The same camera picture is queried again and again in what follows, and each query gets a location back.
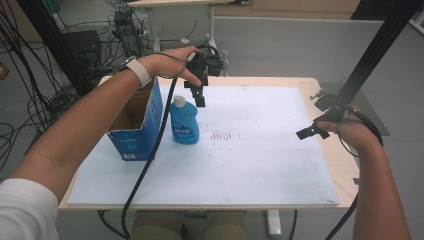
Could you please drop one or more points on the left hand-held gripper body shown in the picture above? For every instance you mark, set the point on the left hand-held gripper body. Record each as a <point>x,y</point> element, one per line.
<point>208,65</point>

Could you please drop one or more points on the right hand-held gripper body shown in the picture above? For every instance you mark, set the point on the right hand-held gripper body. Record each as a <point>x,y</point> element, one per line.
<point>330,106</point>

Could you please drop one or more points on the blue bottle with white cap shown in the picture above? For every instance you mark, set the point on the blue bottle with white cap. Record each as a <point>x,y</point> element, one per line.
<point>184,125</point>

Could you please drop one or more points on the blue cardboard box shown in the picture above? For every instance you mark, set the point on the blue cardboard box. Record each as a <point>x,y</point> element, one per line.
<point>143,133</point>

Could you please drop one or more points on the person's right hand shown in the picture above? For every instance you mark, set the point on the person's right hand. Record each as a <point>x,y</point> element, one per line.
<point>358,135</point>

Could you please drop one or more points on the person's left hand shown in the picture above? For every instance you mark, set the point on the person's left hand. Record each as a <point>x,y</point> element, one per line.
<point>166,65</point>

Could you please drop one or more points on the wooden table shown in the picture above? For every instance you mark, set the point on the wooden table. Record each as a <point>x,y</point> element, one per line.
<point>333,90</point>

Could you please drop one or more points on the grey floor plate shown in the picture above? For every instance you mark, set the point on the grey floor plate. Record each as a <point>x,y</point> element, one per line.
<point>365,110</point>

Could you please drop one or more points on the white-legged background desk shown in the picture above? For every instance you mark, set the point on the white-legged background desk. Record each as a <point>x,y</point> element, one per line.
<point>212,26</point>

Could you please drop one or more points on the white table mat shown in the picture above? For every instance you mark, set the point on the white table mat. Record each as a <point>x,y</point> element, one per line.
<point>253,160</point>

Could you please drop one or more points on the white wristband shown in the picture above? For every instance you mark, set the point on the white wristband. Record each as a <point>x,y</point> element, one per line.
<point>140,71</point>

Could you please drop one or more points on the grey partition panel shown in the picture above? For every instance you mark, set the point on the grey partition panel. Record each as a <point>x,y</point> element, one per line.
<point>300,46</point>

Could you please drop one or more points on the white table leg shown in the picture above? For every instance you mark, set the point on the white table leg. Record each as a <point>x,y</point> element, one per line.
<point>274,224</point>

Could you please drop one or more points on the person's right leg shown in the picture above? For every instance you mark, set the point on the person's right leg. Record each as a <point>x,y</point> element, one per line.
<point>225,226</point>

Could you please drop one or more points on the person's leg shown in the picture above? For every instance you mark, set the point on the person's leg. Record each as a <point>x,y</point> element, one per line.
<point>156,226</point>
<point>225,226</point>

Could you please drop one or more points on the black box case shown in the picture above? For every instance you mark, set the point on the black box case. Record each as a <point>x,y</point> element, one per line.
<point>83,48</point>

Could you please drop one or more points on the person's left leg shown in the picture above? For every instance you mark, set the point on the person's left leg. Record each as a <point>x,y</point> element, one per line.
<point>156,226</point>

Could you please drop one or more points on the white shirt sleeve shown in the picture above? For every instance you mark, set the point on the white shirt sleeve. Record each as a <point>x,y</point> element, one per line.
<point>26,210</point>

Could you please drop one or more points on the black metal frame post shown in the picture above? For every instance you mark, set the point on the black metal frame post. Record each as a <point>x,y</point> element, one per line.
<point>56,46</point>
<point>376,46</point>

